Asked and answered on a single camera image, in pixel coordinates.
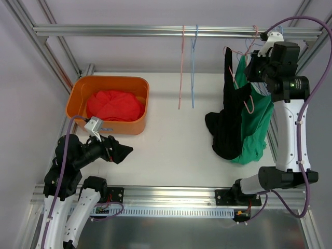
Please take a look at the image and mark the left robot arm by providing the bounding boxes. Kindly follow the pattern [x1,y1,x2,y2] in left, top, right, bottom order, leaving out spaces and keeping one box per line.
[36,134,133,248]

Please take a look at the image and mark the blue hanger with green top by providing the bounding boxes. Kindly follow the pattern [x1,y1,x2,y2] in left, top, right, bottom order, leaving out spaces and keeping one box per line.
[245,25,268,95]

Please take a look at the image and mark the aluminium hanging rail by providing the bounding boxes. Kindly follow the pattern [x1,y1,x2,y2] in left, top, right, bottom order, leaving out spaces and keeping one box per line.
[33,24,324,41]

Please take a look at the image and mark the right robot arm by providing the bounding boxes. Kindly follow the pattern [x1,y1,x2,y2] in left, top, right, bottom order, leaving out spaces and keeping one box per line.
[230,41,319,206]

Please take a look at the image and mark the black tank top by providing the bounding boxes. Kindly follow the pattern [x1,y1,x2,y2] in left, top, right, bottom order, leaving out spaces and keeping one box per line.
[205,47,252,160]

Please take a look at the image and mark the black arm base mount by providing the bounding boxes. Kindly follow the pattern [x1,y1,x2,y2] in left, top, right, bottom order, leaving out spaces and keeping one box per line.
[106,187,125,203]

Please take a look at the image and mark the white slotted cable duct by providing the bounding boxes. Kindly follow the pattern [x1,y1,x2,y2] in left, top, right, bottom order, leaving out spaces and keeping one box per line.
[91,205,234,219]

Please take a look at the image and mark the pink hanger with black top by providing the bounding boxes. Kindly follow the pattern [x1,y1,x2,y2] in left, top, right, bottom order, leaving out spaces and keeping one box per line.
[224,25,260,114]

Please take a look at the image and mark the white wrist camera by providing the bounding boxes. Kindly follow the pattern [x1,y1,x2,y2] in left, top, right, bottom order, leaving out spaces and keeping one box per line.
[84,116,103,142]
[258,32,284,57]

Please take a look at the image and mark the pink wire hanger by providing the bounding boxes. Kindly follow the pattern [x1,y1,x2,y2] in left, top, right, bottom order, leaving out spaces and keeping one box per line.
[178,25,185,110]

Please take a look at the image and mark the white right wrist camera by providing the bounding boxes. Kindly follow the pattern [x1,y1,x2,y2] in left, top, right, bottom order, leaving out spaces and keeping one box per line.
[258,32,284,57]

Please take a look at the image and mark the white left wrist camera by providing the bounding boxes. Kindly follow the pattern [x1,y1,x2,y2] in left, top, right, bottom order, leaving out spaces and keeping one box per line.
[84,116,103,142]

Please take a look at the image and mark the orange plastic bin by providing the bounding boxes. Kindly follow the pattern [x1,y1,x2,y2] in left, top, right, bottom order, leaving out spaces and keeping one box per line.
[66,76,149,135]

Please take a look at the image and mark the green tank top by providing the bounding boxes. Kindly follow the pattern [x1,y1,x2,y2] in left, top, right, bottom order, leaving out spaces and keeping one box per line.
[231,56,274,165]

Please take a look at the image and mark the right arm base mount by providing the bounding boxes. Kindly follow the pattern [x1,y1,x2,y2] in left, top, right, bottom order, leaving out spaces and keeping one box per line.
[214,189,262,206]

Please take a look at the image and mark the red tank top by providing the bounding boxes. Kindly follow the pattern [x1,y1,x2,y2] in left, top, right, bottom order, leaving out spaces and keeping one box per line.
[86,90,145,122]

